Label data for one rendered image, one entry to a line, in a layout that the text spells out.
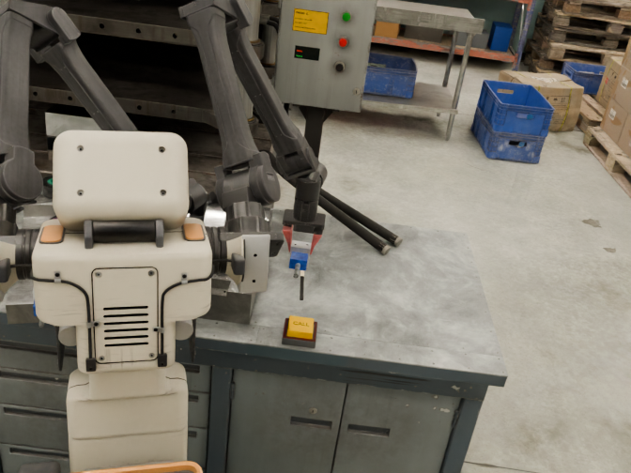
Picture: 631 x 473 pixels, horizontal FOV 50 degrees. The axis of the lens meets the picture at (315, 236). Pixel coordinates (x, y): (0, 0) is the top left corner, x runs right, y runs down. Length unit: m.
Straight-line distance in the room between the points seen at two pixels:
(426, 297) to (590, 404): 1.33
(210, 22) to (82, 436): 0.81
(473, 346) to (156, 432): 0.80
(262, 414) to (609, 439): 1.54
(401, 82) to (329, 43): 3.12
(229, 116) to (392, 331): 0.72
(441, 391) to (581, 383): 1.45
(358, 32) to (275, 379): 1.12
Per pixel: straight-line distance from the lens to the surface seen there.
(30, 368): 1.93
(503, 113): 5.12
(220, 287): 1.68
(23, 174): 1.27
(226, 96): 1.32
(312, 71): 2.29
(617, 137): 5.73
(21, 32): 1.45
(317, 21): 2.25
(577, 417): 2.97
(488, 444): 2.70
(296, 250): 1.70
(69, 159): 1.12
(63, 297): 1.13
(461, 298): 1.91
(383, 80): 5.34
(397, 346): 1.68
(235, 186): 1.28
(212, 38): 1.36
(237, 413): 1.86
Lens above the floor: 1.81
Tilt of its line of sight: 29 degrees down
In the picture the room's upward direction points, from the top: 8 degrees clockwise
